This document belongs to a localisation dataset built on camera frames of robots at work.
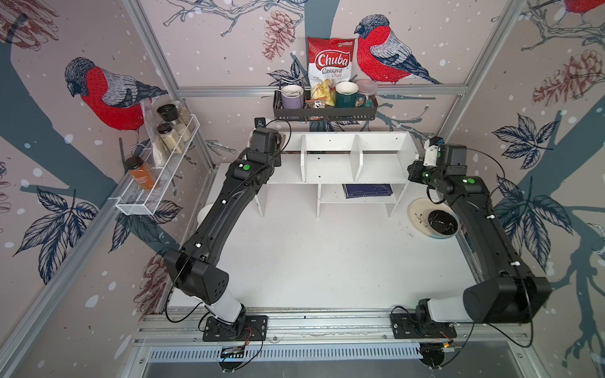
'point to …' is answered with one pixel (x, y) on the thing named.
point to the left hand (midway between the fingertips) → (271, 143)
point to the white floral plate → (419, 210)
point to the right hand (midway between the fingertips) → (409, 164)
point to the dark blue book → (365, 190)
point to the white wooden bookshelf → (347, 167)
